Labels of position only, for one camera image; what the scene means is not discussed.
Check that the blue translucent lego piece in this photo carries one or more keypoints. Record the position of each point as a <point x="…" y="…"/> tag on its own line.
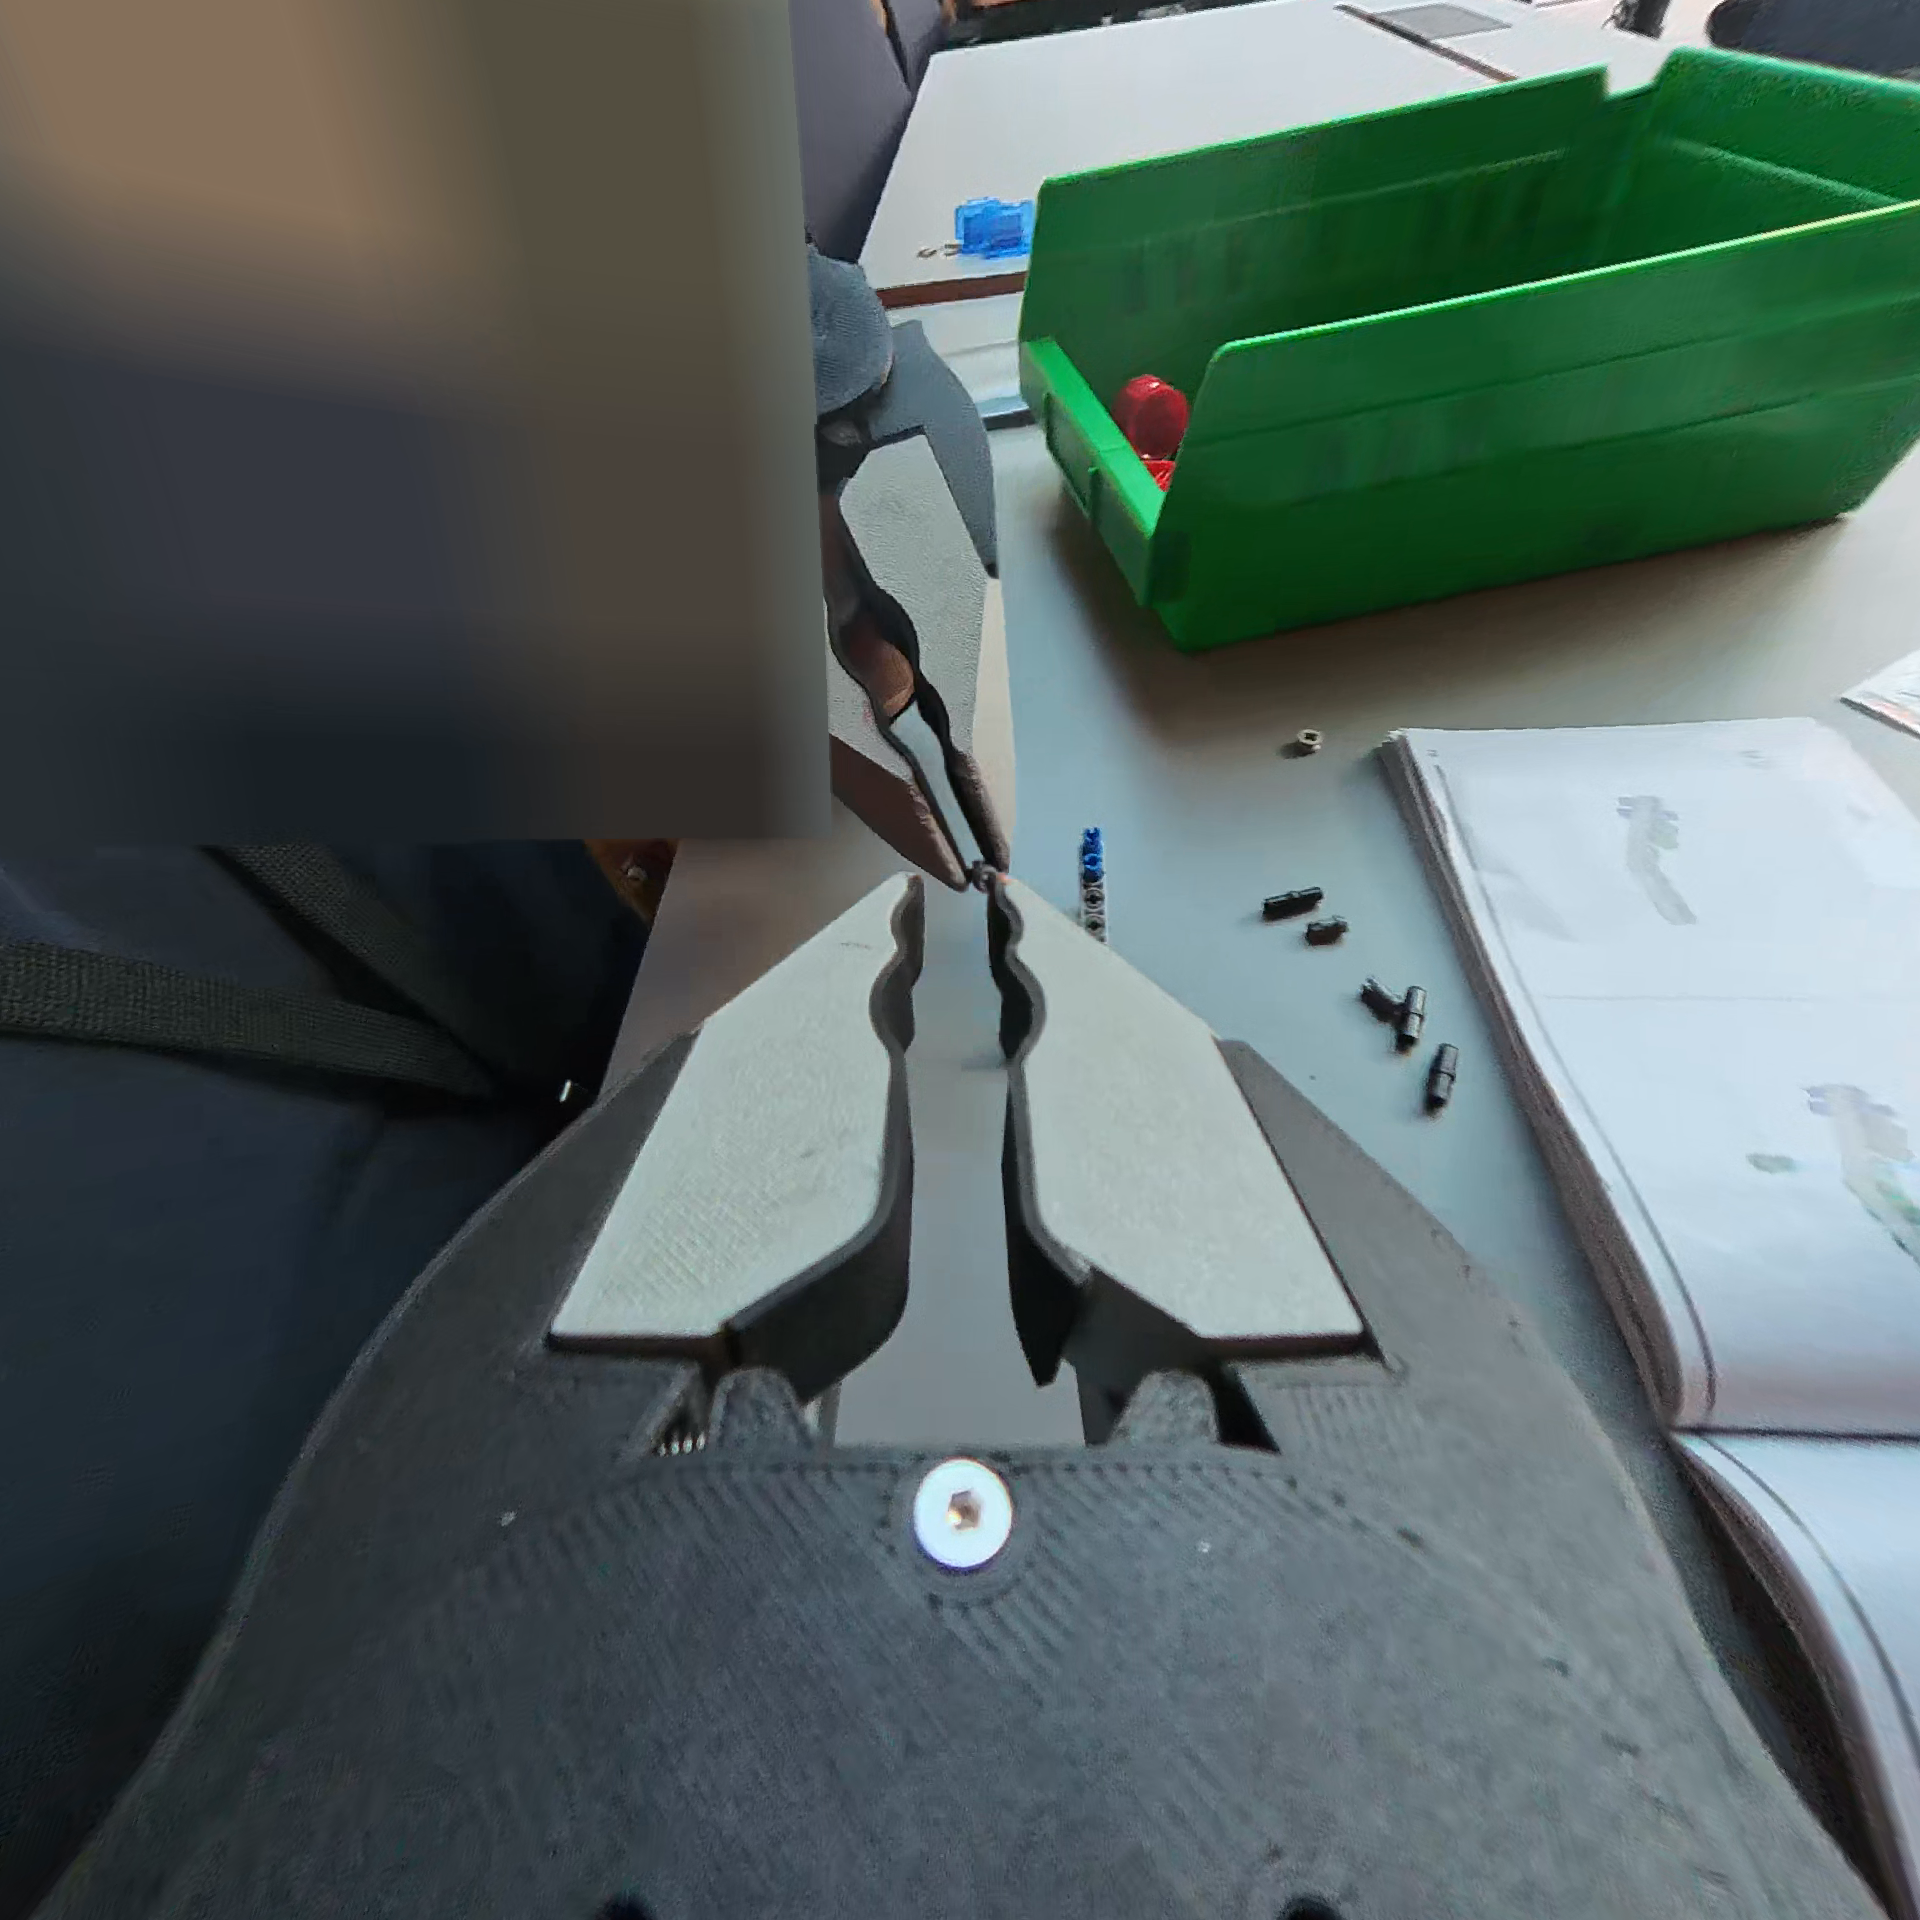
<point x="995" y="228"/>

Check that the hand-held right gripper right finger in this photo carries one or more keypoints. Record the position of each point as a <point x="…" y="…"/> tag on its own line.
<point x="1177" y="1171"/>

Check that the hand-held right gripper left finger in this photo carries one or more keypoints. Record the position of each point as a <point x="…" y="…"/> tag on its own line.
<point x="748" y="1156"/>

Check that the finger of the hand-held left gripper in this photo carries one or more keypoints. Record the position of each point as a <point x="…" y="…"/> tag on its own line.
<point x="953" y="645"/>
<point x="878" y="786"/>

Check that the grey lego beam with blue pins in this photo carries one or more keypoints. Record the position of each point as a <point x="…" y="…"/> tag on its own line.
<point x="1096" y="900"/>

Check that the green plastic storage bin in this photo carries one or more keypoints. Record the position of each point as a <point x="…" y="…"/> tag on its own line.
<point x="1501" y="450"/>

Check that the lego instruction booklet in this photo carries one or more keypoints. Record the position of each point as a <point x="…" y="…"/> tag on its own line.
<point x="1679" y="1023"/>

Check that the printed paper sheet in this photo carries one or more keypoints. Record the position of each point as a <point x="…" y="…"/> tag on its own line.
<point x="1893" y="694"/>

